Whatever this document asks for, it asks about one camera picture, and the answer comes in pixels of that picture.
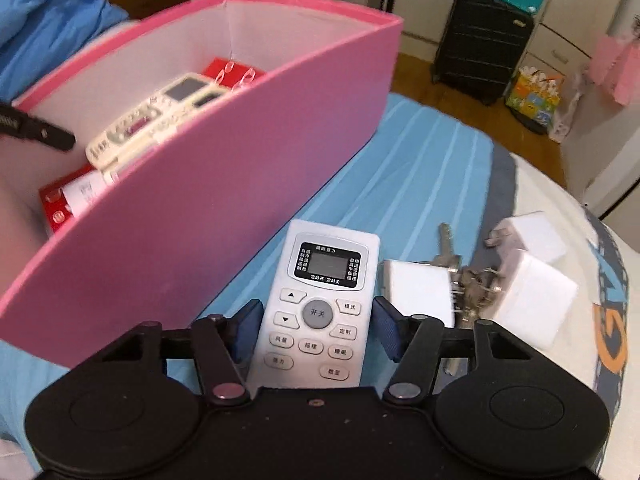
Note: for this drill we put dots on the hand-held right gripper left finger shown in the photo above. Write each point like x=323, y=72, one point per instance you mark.
x=247, y=330

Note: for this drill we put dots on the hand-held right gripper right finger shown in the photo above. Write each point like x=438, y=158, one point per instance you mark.
x=387, y=327

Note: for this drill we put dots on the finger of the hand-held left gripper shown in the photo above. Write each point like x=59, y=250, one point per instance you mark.
x=40, y=130

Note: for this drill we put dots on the white charger plug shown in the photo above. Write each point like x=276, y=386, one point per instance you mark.
x=535, y=300
x=540, y=235
x=417, y=290

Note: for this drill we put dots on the white remote control dark screen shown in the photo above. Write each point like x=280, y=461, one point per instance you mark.
x=320, y=280

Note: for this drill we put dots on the beige remote control purple buttons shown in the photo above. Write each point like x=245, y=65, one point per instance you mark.
x=130, y=132

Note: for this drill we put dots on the bunch of metal keys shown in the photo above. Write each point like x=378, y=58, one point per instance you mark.
x=470, y=285

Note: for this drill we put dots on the pink cardboard box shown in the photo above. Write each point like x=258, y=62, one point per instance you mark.
x=200, y=220

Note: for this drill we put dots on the red printed cloth case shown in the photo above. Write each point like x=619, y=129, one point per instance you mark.
x=57, y=210

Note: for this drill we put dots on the blue blanket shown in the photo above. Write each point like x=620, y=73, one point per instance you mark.
x=50, y=25

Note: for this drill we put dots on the striped bed sheet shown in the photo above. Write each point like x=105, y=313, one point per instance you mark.
x=425, y=160

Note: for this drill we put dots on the small white gift bag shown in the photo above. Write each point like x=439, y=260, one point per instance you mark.
x=560, y=125

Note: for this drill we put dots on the colourful gift bag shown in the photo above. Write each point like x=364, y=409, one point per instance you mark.
x=532, y=100

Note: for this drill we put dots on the black suitcase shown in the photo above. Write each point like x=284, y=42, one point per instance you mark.
x=480, y=45

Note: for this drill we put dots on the white wardrobe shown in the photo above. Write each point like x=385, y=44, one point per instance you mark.
x=425, y=0

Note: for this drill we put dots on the pink paper bag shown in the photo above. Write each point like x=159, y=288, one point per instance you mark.
x=620, y=70

